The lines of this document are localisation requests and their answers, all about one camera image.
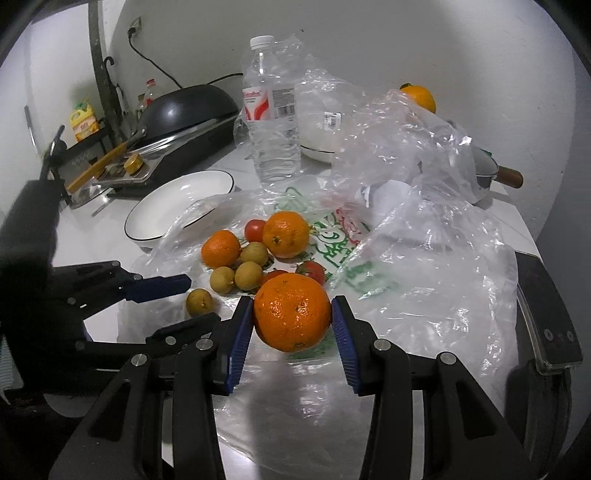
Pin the red tomato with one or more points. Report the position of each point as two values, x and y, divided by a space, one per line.
312 270
272 274
254 230

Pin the white bowl in plastic bag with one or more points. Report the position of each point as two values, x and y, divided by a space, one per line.
325 103

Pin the large orange mandarin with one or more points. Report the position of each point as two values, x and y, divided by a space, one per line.
292 313

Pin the clear plastic water bottle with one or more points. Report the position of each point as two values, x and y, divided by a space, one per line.
270 109

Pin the printed plastic bag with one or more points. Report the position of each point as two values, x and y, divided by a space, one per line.
340 242

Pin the orange on back bowl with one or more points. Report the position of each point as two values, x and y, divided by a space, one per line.
421 95

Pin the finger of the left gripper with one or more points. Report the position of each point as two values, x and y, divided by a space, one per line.
154 288
174 337

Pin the orange mandarin with dark spot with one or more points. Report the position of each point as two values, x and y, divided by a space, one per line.
286 234

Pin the black wok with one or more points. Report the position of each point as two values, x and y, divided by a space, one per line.
167 115

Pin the red cap sauce bottle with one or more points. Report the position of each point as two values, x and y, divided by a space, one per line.
151 93

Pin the silver induction cooker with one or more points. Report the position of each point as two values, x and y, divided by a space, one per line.
133 174

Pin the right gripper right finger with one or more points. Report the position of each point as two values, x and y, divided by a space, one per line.
355 339

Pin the white pot wooden handle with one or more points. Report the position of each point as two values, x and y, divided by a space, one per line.
488 171

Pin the white plate black rim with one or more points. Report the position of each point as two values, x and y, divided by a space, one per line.
150 219

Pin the small orange mandarin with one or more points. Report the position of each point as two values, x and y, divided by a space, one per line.
222 249

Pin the yellow-green small fruit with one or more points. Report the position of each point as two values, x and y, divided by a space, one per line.
254 252
199 302
248 276
222 280

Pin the black metal rack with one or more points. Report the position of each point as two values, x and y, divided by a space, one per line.
65 164

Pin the yellow oil bottle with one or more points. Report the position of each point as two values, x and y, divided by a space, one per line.
83 121

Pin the crumpled clear plastic bag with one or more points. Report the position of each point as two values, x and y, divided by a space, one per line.
434 273

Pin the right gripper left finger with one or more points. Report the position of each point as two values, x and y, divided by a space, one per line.
231 338

